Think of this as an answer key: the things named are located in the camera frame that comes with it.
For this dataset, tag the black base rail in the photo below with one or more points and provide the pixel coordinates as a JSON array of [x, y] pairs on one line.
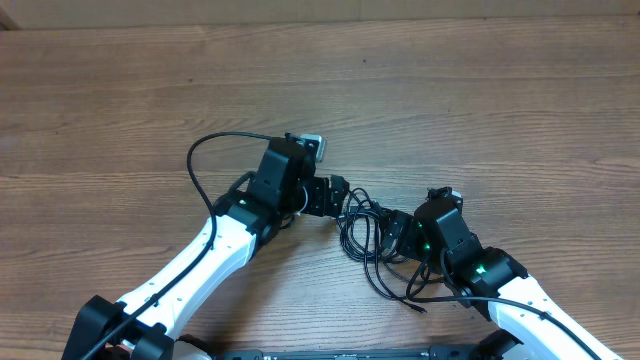
[[433, 352]]

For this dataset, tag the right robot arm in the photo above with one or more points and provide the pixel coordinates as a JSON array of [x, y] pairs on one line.
[[453, 266]]

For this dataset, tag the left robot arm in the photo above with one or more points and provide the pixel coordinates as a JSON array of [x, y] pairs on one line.
[[256, 207]]

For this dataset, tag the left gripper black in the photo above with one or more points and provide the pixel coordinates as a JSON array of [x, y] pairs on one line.
[[323, 189]]

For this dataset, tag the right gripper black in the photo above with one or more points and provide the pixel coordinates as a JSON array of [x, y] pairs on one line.
[[395, 230]]

